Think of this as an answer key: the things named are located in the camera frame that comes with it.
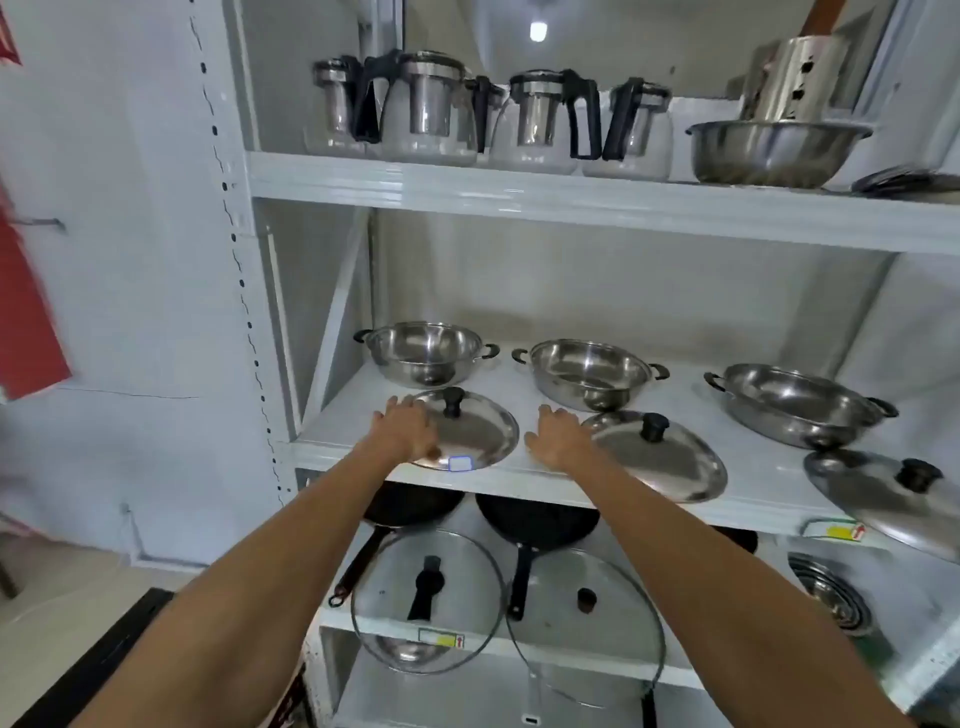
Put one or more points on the glass lid with round knob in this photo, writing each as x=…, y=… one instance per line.
x=600, y=645

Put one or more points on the person's left hand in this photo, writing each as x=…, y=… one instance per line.
x=409, y=435

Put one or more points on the person's left forearm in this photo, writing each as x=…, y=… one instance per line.
x=255, y=600

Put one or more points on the white metal shelving unit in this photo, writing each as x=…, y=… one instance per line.
x=600, y=206

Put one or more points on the person's right forearm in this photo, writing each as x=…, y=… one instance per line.
x=720, y=600

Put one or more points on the person's right hand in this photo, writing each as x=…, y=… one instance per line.
x=566, y=446

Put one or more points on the person's left thumb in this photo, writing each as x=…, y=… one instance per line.
x=434, y=452

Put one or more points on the dark flat lid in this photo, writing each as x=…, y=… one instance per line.
x=907, y=182

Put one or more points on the white and yellow price label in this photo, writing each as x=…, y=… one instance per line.
x=442, y=639
x=834, y=531

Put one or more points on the person's right thumb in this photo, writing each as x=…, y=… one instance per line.
x=534, y=445

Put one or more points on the steel lid with black knob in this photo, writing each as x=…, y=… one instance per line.
x=660, y=461
x=885, y=502

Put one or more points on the steel lid with blue sticker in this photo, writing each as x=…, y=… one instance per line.
x=480, y=431

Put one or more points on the red poster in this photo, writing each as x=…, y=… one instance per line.
x=26, y=322

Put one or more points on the glass lid with long knob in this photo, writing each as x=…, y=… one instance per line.
x=390, y=592

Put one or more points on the red sign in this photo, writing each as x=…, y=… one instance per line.
x=7, y=34

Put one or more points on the steel basin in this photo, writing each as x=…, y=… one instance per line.
x=780, y=154

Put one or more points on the brown wooden stick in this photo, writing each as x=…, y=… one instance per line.
x=821, y=16

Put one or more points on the black frying pan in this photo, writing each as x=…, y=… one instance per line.
x=409, y=506
x=536, y=521

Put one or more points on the stack of steel bowls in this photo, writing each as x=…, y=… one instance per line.
x=832, y=596

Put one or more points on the perforated steel utensil holder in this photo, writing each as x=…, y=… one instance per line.
x=795, y=79

